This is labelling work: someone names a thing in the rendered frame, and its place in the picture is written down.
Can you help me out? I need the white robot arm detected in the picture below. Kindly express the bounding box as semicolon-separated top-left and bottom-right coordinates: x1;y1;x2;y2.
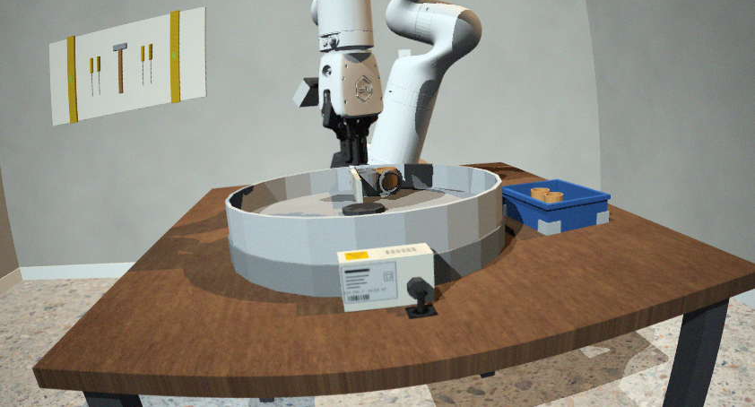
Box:
292;0;482;165

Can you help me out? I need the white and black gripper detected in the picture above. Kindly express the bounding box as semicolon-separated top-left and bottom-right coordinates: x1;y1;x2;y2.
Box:
318;49;384;166

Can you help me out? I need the bronze cylinder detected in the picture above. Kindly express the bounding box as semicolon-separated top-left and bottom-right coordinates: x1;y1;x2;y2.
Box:
531;188;550;201
375;167;397;191
544;192;563;204

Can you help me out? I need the blue plastic crate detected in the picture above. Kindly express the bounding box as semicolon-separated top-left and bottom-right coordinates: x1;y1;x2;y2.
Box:
502;179;611;236

